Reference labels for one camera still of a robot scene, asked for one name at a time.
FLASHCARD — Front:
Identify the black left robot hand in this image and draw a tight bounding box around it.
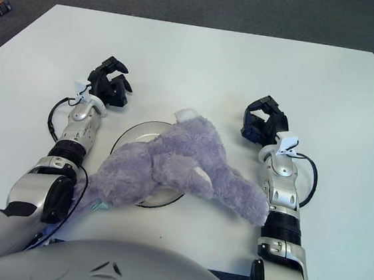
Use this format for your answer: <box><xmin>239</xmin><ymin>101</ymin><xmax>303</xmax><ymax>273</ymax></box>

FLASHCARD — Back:
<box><xmin>85</xmin><ymin>54</ymin><xmax>136</xmax><ymax>109</ymax></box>

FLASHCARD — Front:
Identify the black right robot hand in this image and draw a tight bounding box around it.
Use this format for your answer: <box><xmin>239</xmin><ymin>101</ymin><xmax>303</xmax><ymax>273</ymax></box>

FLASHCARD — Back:
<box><xmin>239</xmin><ymin>92</ymin><xmax>293</xmax><ymax>148</ymax></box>

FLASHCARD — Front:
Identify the purple plush rabbit doll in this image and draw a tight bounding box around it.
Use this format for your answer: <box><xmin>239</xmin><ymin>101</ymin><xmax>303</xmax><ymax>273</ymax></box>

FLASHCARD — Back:
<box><xmin>42</xmin><ymin>94</ymin><xmax>280</xmax><ymax>256</ymax></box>

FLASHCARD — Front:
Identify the white plate with black rim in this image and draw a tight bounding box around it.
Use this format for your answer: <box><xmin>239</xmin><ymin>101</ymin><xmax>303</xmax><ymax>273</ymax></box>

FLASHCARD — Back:
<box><xmin>105</xmin><ymin>116</ymin><xmax>193</xmax><ymax>213</ymax></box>

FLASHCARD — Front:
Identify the grey robot torso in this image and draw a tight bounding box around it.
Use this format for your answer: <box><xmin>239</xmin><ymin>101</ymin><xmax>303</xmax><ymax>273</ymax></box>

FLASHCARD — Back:
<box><xmin>0</xmin><ymin>227</ymin><xmax>256</xmax><ymax>280</ymax></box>

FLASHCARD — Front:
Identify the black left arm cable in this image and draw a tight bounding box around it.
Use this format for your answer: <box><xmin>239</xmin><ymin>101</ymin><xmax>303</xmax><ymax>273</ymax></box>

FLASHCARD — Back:
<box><xmin>27</xmin><ymin>94</ymin><xmax>99</xmax><ymax>253</ymax></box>

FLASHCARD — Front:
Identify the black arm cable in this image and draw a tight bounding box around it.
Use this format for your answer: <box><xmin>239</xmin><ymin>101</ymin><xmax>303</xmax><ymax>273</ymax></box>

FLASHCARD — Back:
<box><xmin>27</xmin><ymin>94</ymin><xmax>99</xmax><ymax>253</ymax></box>
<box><xmin>287</xmin><ymin>152</ymin><xmax>321</xmax><ymax>210</ymax></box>

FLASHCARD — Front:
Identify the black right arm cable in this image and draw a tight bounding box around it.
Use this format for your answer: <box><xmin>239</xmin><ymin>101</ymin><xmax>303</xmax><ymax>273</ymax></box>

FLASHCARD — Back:
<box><xmin>287</xmin><ymin>152</ymin><xmax>321</xmax><ymax>210</ymax></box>

